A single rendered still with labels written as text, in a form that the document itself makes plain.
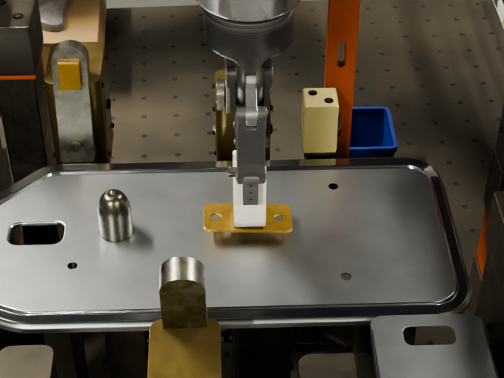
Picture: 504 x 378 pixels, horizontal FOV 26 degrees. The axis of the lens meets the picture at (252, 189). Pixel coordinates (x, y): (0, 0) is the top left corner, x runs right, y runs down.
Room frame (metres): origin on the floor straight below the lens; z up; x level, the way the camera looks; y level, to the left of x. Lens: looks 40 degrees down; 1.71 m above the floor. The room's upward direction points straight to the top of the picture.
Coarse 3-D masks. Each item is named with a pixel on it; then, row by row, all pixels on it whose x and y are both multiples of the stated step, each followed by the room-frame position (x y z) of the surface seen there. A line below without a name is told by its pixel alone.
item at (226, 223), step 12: (216, 204) 0.80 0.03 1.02; (228, 204) 0.80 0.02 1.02; (276, 204) 0.81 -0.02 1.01; (204, 216) 0.78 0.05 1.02; (228, 216) 0.78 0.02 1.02; (288, 216) 0.79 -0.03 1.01; (204, 228) 0.77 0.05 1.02; (216, 228) 0.77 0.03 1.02; (228, 228) 0.77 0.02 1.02; (240, 228) 0.77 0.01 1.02; (252, 228) 0.77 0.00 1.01; (264, 228) 0.77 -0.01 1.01; (276, 228) 0.77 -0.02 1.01; (288, 228) 0.77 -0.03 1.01
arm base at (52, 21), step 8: (40, 0) 1.50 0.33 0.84; (48, 0) 1.51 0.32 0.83; (56, 0) 1.53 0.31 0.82; (64, 0) 1.54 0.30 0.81; (40, 8) 1.50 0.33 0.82; (48, 8) 1.50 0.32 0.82; (56, 8) 1.51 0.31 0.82; (64, 8) 1.53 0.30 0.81; (40, 16) 1.48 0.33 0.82; (48, 16) 1.48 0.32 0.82; (56, 16) 1.49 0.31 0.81; (48, 24) 1.47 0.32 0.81; (56, 24) 1.47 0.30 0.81
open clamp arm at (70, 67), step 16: (64, 48) 0.94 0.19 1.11; (80, 48) 0.94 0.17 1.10; (64, 64) 0.93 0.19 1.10; (80, 64) 0.93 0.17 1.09; (64, 80) 0.92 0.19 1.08; (80, 80) 0.92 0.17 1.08; (64, 96) 0.93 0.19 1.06; (80, 96) 0.93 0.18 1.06; (64, 112) 0.92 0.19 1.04; (80, 112) 0.92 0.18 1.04; (64, 128) 0.92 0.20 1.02; (80, 128) 0.92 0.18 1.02; (64, 144) 0.91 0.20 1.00; (80, 144) 0.91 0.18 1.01; (64, 160) 0.91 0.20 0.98; (80, 160) 0.91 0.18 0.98
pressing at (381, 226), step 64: (0, 192) 0.84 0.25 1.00; (64, 192) 0.84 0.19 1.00; (128, 192) 0.84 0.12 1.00; (192, 192) 0.84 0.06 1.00; (320, 192) 0.84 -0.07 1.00; (384, 192) 0.84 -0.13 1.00; (0, 256) 0.75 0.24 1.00; (64, 256) 0.75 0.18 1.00; (128, 256) 0.75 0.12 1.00; (192, 256) 0.75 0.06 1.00; (256, 256) 0.75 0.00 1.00; (320, 256) 0.75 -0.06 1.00; (384, 256) 0.75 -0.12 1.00; (448, 256) 0.75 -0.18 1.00; (0, 320) 0.67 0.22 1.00; (64, 320) 0.67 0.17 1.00; (128, 320) 0.67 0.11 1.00; (256, 320) 0.67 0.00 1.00; (320, 320) 0.67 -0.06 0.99
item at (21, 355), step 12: (12, 348) 0.64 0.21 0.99; (24, 348) 0.64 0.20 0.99; (36, 348) 0.64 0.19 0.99; (48, 348) 0.64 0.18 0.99; (0, 360) 0.63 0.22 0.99; (12, 360) 0.63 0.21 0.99; (24, 360) 0.63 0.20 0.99; (36, 360) 0.63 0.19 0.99; (48, 360) 0.63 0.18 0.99; (0, 372) 0.61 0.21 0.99; (12, 372) 0.61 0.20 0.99; (24, 372) 0.61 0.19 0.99; (36, 372) 0.61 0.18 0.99; (48, 372) 0.61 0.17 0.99
